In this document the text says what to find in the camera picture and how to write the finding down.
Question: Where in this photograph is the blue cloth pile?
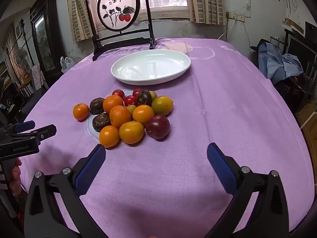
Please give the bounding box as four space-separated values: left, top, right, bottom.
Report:
258 42 304 85

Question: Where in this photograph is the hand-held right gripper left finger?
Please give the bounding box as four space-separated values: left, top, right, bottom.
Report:
24 144 107 238

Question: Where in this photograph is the white electric fan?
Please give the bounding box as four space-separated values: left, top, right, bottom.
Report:
13 48 31 80

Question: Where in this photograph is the smooth orange fruit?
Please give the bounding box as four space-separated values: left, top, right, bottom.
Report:
132 105 155 125
119 121 145 144

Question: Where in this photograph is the pink hanging towel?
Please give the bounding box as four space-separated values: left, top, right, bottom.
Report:
32 64 42 91

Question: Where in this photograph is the small orange mandarin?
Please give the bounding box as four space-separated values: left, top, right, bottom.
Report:
73 103 90 121

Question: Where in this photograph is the purple tablecloth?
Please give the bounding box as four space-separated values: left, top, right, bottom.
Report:
18 38 315 238

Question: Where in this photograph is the dark brown passion fruit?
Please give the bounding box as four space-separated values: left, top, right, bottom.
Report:
92 113 112 132
89 98 106 115
137 89 152 107

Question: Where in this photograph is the purple red passion fruit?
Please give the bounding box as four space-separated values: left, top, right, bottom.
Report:
145 114 171 139

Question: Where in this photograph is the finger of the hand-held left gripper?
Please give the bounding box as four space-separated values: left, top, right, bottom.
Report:
13 120 36 132
30 124 57 145

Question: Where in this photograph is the dark wooden framed mirror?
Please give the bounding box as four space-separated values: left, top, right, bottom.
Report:
30 0 62 80

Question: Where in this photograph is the yellow green passion fruit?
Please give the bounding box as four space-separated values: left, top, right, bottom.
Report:
151 96 173 116

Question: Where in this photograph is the person's left hand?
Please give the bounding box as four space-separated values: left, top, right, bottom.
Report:
10 158 23 196

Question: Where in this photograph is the white oval plate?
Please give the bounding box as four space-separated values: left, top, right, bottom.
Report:
111 49 191 85

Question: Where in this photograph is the beige checked curtain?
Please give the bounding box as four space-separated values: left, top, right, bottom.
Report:
67 0 98 44
187 0 227 26

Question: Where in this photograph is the white plastic bag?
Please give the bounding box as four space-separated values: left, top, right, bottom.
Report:
60 57 75 73

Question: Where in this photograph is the white wall power outlet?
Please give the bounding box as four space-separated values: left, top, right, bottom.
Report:
226 12 245 22

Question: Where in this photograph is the white power cable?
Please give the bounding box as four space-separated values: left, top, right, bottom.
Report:
217 17 236 40

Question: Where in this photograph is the round painted screen on stand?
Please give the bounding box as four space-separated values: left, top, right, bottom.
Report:
85 0 157 61

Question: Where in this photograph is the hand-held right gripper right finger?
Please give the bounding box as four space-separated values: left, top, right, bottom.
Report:
207 142 290 238

